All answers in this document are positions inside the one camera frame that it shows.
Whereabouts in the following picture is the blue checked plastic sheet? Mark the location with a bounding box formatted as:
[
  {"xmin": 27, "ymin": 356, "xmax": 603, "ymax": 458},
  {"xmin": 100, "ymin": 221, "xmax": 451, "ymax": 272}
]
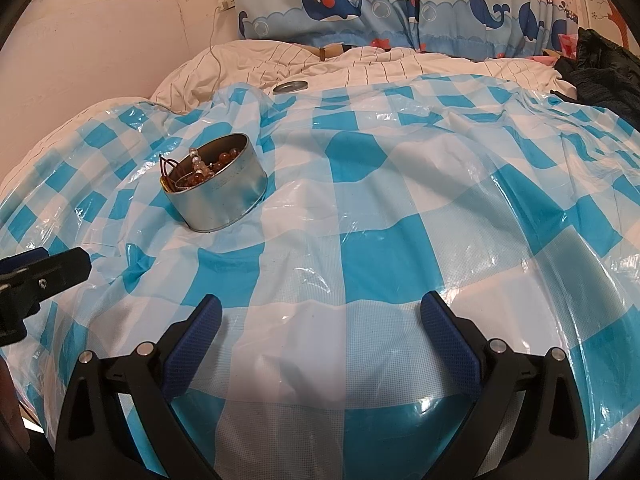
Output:
[{"xmin": 0, "ymin": 72, "xmax": 640, "ymax": 480}]

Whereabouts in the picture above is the black clothing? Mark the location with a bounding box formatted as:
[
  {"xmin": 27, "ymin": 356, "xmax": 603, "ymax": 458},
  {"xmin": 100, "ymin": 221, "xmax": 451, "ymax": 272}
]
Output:
[{"xmin": 550, "ymin": 27, "xmax": 640, "ymax": 126}]

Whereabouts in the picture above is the whale print curtain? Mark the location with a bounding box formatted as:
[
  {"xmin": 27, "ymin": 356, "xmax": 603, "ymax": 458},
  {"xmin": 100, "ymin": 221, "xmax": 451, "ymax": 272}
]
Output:
[{"xmin": 222, "ymin": 0, "xmax": 628, "ymax": 58}]

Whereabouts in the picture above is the amber bead bracelet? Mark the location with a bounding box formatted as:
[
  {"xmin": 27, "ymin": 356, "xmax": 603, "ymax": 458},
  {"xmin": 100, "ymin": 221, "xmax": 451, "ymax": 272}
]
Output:
[{"xmin": 180, "ymin": 149, "xmax": 242, "ymax": 187}]

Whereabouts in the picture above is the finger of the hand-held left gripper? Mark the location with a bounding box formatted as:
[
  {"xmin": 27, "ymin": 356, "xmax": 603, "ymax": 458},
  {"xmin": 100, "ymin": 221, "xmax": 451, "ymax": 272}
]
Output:
[
  {"xmin": 0, "ymin": 246, "xmax": 49, "ymax": 276},
  {"xmin": 10, "ymin": 248, "xmax": 93, "ymax": 311}
]

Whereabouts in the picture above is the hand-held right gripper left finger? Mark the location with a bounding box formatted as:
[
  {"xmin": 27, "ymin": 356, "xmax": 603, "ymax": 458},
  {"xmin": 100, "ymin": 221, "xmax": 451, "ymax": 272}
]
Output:
[{"xmin": 54, "ymin": 294, "xmax": 223, "ymax": 480}]

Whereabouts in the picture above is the pink cloth item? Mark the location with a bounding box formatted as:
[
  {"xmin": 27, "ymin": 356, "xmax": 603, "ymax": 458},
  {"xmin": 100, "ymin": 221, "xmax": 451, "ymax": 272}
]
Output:
[{"xmin": 530, "ymin": 32, "xmax": 581, "ymax": 68}]

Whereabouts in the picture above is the white quilt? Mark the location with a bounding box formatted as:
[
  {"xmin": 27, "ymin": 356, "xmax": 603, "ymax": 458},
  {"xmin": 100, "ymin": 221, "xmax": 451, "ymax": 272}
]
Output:
[{"xmin": 0, "ymin": 40, "xmax": 566, "ymax": 191}]

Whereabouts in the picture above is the white cable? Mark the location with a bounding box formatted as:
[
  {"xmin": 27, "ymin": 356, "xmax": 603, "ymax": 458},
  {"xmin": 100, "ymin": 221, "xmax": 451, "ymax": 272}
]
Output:
[{"xmin": 149, "ymin": 2, "xmax": 227, "ymax": 112}]

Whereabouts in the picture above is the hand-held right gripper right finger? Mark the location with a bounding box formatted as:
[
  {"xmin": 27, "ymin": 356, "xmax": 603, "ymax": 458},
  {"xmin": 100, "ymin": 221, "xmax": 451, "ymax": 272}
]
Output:
[{"xmin": 420, "ymin": 290, "xmax": 601, "ymax": 480}]

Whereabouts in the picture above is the round silver tin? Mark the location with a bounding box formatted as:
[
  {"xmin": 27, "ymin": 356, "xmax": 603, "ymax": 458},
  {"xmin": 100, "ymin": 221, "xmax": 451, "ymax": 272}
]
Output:
[{"xmin": 161, "ymin": 133, "xmax": 267, "ymax": 233}]

